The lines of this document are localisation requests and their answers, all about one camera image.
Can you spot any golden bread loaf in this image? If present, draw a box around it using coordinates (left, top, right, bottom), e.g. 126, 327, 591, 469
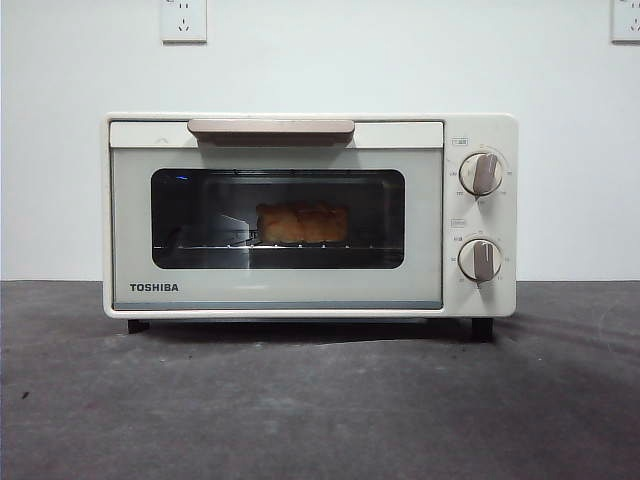
255, 200, 350, 245

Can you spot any beige oven knob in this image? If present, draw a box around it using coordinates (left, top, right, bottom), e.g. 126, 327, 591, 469
458, 152, 505, 196
458, 238, 504, 282

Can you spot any cream Toshiba toaster oven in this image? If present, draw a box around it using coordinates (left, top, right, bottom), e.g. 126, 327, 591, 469
103, 112, 519, 344

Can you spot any metal wire oven rack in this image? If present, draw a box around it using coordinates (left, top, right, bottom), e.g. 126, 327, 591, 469
152, 241, 404, 251

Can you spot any white wall socket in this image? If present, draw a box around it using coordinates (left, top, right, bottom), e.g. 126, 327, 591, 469
610, 0, 640, 43
160, 0, 208, 43

